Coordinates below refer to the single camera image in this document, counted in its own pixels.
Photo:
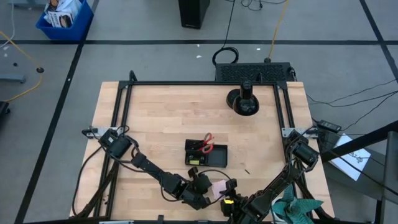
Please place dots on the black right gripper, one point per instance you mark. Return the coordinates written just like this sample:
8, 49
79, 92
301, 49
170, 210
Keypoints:
236, 208

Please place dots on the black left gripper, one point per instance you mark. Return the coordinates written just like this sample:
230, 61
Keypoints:
196, 197

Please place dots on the pink sticky note pad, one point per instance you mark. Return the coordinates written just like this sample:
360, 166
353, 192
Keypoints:
217, 186

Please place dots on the yellow sticky note pad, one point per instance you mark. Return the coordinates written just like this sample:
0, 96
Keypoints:
194, 162

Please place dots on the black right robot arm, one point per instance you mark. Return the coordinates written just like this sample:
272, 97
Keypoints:
280, 183

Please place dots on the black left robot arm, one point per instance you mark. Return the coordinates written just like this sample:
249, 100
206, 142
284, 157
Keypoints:
149, 165

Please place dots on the black mesh desk organizer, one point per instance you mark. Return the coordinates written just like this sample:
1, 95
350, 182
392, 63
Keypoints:
217, 157

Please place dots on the green plant white pot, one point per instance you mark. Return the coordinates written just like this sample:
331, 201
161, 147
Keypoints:
295, 208

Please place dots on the silver aluminium bar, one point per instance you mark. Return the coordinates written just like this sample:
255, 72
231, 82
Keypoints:
116, 222

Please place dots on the black desk lamp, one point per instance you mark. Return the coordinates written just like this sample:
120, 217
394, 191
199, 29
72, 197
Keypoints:
245, 105

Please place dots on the black perforated metal case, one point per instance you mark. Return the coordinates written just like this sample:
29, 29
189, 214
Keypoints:
236, 72

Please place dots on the black power adapter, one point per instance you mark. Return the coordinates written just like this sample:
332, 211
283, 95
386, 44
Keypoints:
329, 126

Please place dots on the white paper sheet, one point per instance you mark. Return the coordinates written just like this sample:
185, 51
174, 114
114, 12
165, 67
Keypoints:
354, 161

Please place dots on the black diagonal beam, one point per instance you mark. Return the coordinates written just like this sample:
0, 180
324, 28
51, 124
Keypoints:
360, 141

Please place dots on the black computer tower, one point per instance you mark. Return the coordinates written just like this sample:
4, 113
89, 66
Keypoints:
192, 14

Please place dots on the black floor socket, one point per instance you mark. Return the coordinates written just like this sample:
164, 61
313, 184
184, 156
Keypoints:
39, 70

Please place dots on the blue plastic bin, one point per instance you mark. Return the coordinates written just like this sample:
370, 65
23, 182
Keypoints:
77, 28

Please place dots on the magazines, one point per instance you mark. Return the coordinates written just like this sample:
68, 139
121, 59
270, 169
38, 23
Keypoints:
60, 18

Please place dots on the dark grey camera housing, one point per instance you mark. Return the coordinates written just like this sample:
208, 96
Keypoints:
160, 218

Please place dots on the black aluminium rig frame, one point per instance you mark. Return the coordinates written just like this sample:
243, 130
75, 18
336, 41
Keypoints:
202, 83

